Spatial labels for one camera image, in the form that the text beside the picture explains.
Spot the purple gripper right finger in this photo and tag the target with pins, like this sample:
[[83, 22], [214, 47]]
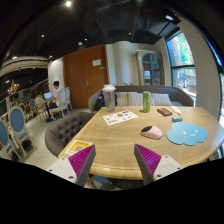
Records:
[[154, 166]]

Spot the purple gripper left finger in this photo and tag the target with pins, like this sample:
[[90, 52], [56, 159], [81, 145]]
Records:
[[76, 168]]

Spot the pink computer mouse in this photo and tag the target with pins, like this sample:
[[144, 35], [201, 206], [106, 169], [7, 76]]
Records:
[[151, 132]]

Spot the blue cloud mouse pad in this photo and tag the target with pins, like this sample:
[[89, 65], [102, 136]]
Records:
[[186, 133]]

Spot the yellow QR code sticker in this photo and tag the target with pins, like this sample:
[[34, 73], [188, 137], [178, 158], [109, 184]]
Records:
[[76, 146]]

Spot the grey tufted armchair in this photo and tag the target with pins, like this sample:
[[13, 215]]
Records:
[[63, 130]]

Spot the black red game case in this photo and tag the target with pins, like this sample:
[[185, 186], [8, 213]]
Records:
[[164, 112]]

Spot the white printed menu sheet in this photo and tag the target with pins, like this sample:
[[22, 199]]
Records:
[[119, 117]]

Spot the small blue eraser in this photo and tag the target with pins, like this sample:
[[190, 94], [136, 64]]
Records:
[[177, 119]]

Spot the white marker pen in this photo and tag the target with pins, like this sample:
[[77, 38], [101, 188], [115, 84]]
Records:
[[176, 110]]

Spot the black backpack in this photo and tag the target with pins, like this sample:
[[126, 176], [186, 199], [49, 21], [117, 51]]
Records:
[[100, 102]]

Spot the striped cushion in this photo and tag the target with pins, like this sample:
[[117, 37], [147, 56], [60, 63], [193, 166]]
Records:
[[135, 99]]

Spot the seated person white shirt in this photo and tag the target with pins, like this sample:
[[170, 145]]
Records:
[[58, 99]]

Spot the green drink can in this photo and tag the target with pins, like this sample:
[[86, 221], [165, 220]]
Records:
[[146, 101]]

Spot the grey curved sofa bench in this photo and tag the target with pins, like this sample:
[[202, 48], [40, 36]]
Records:
[[160, 95]]

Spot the open laptop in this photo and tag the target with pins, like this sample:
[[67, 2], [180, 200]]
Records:
[[47, 95]]

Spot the blue white dining chair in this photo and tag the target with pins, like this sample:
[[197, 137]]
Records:
[[6, 140], [18, 125]]

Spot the clear plastic shaker bottle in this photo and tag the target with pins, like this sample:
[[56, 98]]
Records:
[[109, 97]]

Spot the orange wooden door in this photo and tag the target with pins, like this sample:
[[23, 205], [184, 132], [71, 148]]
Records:
[[85, 72]]

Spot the arched cabinet mirror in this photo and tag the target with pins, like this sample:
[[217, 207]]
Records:
[[150, 68]]

